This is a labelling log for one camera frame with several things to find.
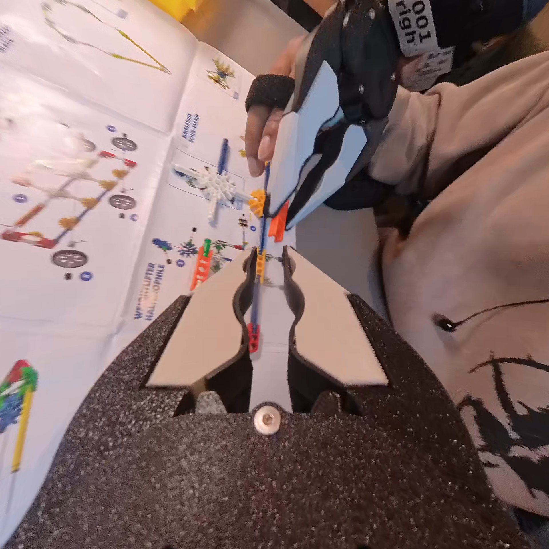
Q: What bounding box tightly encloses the black drawstring cord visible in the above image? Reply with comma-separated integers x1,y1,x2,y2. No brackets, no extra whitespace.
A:
432,299,549,334

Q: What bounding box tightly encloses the person's right hand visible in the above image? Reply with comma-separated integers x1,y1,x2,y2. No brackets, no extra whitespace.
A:
246,36,306,177

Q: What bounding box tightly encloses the white snowflake connector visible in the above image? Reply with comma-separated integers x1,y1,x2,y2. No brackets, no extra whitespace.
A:
199,169,236,202

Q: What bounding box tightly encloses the yellow plastic bin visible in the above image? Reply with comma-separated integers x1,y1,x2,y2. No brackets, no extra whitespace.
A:
148,0,202,23

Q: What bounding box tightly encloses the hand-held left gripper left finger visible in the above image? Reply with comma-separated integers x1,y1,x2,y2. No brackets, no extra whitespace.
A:
146,248,259,413

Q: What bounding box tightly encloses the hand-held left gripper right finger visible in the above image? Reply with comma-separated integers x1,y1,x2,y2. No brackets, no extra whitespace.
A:
281,245,389,413

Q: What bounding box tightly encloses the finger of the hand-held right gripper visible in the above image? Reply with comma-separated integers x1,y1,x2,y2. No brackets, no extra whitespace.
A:
284,124,369,231
263,60,345,218

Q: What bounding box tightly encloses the large printed instruction sheet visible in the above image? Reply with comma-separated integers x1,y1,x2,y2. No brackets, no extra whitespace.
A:
0,0,297,537

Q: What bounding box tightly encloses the person's beige hoodie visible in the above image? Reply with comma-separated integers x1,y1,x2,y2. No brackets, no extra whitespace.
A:
379,172,549,520

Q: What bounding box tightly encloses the orange connector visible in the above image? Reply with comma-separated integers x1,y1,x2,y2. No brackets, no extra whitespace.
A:
268,201,290,243
190,246,214,291

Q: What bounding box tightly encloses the person's right forearm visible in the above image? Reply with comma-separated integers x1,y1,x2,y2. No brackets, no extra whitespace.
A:
369,51,549,202

